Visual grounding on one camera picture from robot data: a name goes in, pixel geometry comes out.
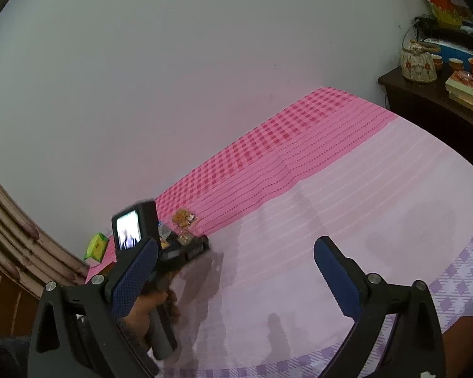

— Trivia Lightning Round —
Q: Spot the clear orange snack packet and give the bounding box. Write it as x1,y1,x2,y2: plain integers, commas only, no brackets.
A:
171,209,200,229

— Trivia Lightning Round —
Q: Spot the yellow zigzag rim container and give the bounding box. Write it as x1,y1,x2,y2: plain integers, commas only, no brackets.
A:
428,2,473,29

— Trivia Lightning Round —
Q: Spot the green tissue box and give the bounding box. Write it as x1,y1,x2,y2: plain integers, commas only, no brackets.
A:
83,232,110,263

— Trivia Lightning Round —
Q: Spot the pink checked tablecloth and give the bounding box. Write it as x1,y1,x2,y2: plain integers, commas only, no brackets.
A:
85,87,473,378

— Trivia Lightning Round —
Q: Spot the floral teapot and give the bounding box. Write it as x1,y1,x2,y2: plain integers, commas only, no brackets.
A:
399,39,440,84

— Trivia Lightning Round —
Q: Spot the blue and white tray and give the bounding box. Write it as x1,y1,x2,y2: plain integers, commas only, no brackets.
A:
421,37,473,64

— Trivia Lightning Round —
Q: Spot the person's left forearm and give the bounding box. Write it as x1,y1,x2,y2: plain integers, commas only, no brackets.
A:
116,319,158,367

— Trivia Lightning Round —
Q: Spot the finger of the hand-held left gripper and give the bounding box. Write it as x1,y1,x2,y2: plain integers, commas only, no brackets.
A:
172,235,210,263

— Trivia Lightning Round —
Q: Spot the dark wooden side table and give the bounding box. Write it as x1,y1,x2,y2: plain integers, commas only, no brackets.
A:
378,65,473,135

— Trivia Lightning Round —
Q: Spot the person's left hand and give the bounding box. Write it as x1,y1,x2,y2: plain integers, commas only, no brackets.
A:
121,289,181,348

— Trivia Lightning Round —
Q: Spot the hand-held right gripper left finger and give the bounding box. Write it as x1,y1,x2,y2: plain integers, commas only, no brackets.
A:
27,237,160,378

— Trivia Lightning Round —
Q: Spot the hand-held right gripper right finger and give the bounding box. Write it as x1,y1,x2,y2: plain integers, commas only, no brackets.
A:
313,235,446,378

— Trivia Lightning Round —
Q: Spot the beige patterned curtain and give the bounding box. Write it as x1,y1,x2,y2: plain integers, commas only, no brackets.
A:
0,159,91,304

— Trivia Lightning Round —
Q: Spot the clear sesame bar packet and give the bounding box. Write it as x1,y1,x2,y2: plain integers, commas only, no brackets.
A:
158,222,173,247

